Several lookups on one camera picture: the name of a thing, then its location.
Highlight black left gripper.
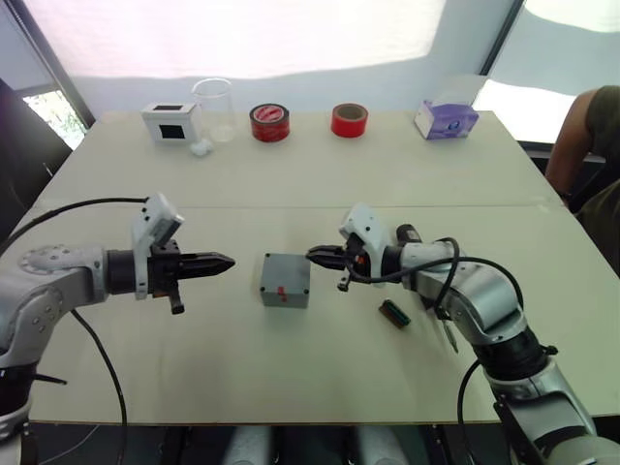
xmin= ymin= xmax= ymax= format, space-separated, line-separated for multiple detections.
xmin=146 ymin=240 xmax=237 ymax=317

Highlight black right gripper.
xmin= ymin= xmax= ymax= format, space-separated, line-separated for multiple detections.
xmin=305 ymin=232 xmax=385 ymax=293

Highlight grey box lid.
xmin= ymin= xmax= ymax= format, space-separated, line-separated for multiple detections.
xmin=260 ymin=251 xmax=312 ymax=295

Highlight grey plastic box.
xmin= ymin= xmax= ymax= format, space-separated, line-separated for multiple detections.
xmin=260 ymin=288 xmax=311 ymax=311

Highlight green red screw holder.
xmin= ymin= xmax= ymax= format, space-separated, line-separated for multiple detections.
xmin=378 ymin=298 xmax=413 ymax=331

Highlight white box with black squares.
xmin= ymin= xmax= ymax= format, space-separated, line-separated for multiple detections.
xmin=139 ymin=101 xmax=202 ymax=145

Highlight purple tissue box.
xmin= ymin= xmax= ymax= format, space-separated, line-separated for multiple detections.
xmin=413 ymin=98 xmax=481 ymax=141

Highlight bright red tape roll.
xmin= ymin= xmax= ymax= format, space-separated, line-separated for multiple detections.
xmin=330 ymin=102 xmax=371 ymax=139

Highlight dark red printed tape roll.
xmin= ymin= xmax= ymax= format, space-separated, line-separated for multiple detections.
xmin=248 ymin=103 xmax=293 ymax=143

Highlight person in olive shirt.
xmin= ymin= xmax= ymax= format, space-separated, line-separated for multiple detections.
xmin=543 ymin=84 xmax=620 ymax=256

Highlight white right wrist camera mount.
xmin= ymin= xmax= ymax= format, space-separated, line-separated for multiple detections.
xmin=337 ymin=201 xmax=389 ymax=283

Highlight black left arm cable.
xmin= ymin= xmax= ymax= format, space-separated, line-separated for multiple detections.
xmin=0 ymin=195 xmax=151 ymax=465

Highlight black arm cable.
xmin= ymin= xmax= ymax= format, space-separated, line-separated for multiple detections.
xmin=347 ymin=235 xmax=527 ymax=465
xmin=0 ymin=195 xmax=151 ymax=465

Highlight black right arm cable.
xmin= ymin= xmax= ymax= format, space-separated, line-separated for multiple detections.
xmin=347 ymin=235 xmax=527 ymax=465

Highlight dark window frame bar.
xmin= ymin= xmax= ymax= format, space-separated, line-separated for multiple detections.
xmin=17 ymin=0 xmax=97 ymax=133
xmin=478 ymin=0 xmax=528 ymax=78

